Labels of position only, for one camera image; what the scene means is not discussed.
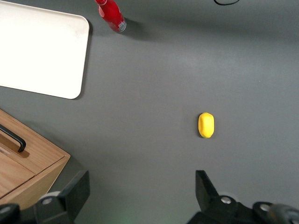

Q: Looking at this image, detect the small red can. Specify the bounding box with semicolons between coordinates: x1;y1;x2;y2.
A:
94;0;127;33

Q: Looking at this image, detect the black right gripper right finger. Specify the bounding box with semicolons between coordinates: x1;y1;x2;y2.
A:
186;170;256;224

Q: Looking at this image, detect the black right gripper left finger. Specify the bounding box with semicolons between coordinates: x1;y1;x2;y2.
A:
34;170;91;224

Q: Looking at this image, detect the wooden lower drawer front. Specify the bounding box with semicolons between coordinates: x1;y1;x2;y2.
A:
0;109;71;175

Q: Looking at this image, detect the yellow lemon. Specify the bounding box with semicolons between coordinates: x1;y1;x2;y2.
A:
198;112;215;139

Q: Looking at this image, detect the cream rectangular tray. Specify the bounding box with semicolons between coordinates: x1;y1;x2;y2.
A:
0;0;90;100

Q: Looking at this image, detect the black loose table cable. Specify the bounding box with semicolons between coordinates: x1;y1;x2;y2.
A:
213;0;240;6

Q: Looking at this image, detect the wooden drawer cabinet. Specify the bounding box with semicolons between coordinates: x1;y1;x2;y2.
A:
0;109;71;210

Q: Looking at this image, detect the black lower drawer handle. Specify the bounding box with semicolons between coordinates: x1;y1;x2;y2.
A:
0;124;27;154

